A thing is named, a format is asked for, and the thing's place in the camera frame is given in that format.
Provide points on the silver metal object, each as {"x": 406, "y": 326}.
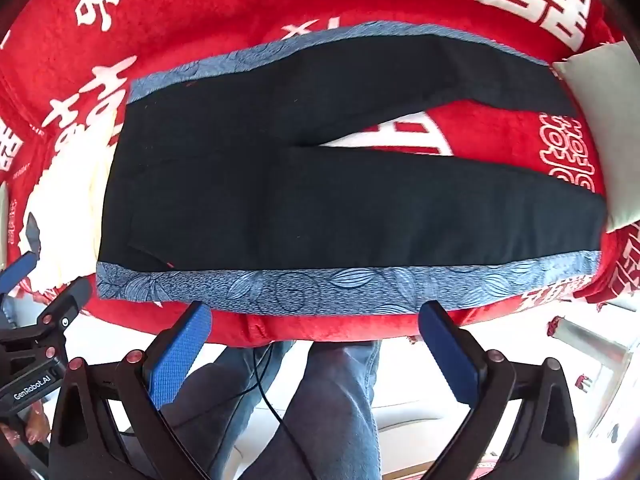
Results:
{"x": 590, "y": 345}

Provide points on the black pants with blue stripes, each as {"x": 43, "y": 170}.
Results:
{"x": 300, "y": 200}

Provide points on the pale grey pillow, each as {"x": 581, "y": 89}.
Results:
{"x": 605, "y": 120}

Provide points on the person's left leg in jeans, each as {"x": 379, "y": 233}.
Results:
{"x": 235, "y": 390}

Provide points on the person's leg in jeans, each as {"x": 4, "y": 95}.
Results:
{"x": 330, "y": 410}
{"x": 235, "y": 390}

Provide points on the person's right leg in jeans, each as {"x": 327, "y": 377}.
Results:
{"x": 330, "y": 410}

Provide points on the red printed blanket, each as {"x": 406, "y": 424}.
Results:
{"x": 200, "y": 25}

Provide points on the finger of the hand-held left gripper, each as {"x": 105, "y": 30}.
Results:
{"x": 15, "y": 271}
{"x": 65, "y": 305}

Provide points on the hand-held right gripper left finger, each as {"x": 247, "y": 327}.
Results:
{"x": 180, "y": 355}

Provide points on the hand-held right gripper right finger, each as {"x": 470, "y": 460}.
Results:
{"x": 445, "y": 355}

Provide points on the person's left hand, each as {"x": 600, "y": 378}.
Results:
{"x": 32, "y": 427}

